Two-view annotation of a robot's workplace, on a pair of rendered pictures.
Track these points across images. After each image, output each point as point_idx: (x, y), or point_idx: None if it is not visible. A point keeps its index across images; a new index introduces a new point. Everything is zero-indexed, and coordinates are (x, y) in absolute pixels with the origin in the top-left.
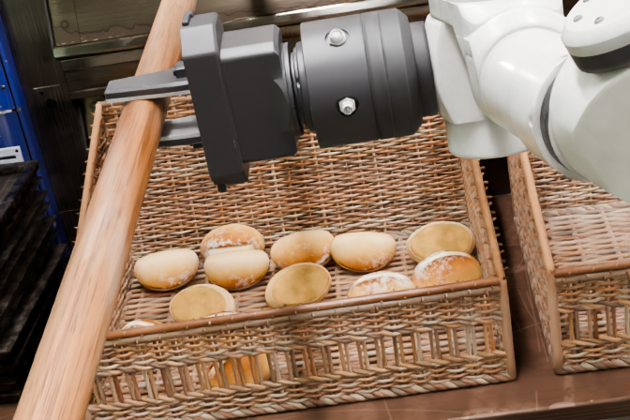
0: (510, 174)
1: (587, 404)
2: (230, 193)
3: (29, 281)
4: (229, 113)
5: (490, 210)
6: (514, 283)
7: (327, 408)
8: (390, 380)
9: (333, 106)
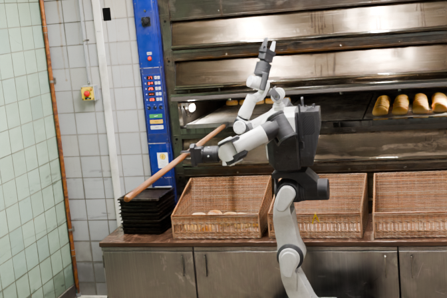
0: None
1: (271, 242)
2: (216, 203)
3: (167, 211)
4: (194, 155)
5: None
6: None
7: (221, 239)
8: (235, 234)
9: (206, 155)
